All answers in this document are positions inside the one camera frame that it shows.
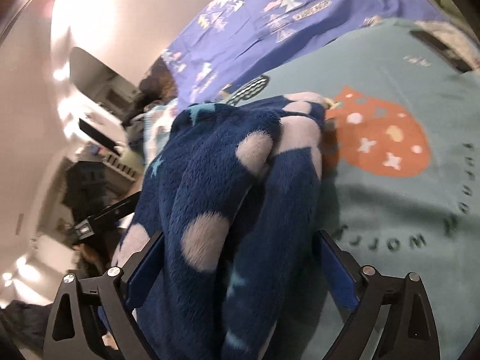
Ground navy fleece garment with stars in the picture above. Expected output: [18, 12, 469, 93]
[113, 92, 326, 359]

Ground dark clothes pile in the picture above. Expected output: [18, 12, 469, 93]
[121, 57, 177, 161]

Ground teal blanket with orange print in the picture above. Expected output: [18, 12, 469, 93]
[221, 19, 479, 359]

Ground purple bedsheet with tree print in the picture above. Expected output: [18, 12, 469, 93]
[162, 0, 448, 109]

